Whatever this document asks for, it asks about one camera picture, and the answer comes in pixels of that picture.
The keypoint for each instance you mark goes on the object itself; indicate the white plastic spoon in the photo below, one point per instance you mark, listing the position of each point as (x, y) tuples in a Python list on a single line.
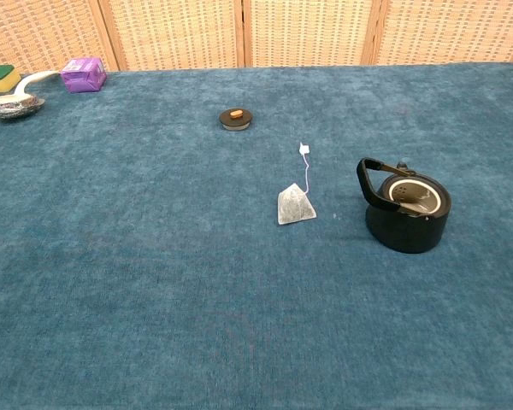
[(25, 83)]

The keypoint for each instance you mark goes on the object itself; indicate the blue table cloth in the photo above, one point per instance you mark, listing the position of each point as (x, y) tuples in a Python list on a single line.
[(196, 277)]

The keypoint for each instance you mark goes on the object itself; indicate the black lid with orange knob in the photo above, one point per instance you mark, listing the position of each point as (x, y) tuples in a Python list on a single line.
[(235, 119)]

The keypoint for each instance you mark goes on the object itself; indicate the purple box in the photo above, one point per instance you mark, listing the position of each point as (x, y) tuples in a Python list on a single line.
[(83, 77)]

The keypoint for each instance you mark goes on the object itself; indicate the wicker folding screen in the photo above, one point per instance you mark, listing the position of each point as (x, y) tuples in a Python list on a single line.
[(175, 30)]

